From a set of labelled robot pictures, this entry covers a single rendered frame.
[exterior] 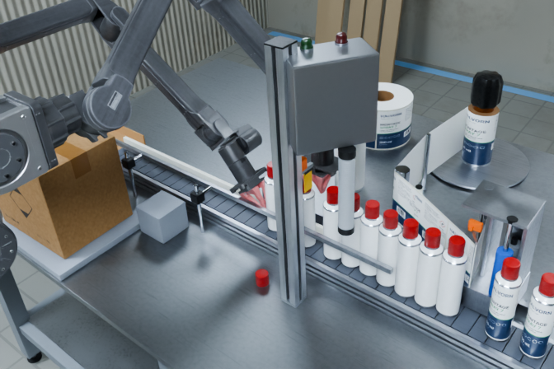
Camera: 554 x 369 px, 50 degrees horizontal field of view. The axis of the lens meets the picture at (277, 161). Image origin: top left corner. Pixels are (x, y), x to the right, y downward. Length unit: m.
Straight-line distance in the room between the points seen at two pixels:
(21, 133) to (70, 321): 1.54
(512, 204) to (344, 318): 0.47
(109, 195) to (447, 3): 3.33
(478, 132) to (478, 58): 2.79
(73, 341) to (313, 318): 1.16
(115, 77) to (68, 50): 3.09
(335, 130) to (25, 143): 0.56
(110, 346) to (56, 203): 0.84
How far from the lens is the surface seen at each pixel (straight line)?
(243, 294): 1.53
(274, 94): 1.16
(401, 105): 1.93
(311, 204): 1.48
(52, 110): 1.03
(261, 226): 1.64
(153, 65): 1.60
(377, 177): 1.83
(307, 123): 1.14
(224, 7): 1.30
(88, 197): 1.69
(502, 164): 1.93
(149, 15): 1.18
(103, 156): 1.67
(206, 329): 1.47
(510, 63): 4.53
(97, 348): 2.34
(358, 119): 1.17
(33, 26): 1.56
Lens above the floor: 1.91
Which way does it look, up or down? 33 degrees down
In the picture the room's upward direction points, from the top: 4 degrees counter-clockwise
